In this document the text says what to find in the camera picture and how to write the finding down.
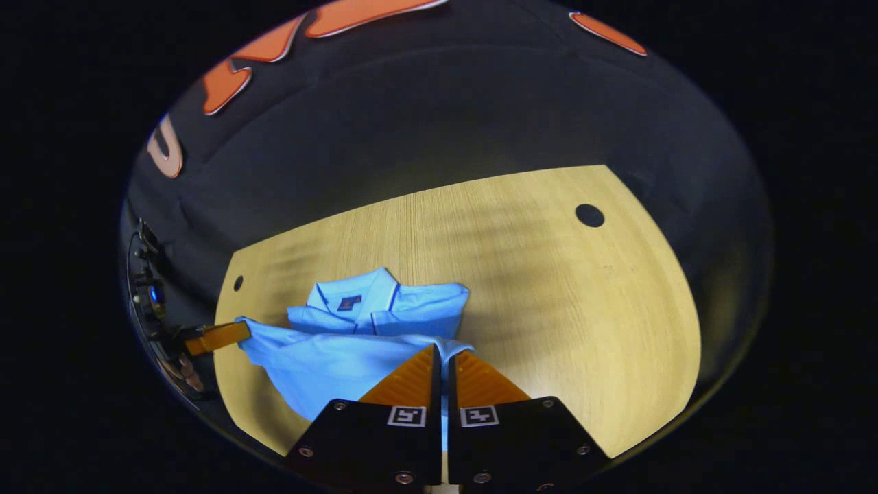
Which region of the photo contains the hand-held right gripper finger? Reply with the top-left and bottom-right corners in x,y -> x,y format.
447,348 -> 612,490
284,344 -> 444,487

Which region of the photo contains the light blue T-shirt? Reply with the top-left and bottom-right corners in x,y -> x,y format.
235,268 -> 475,450

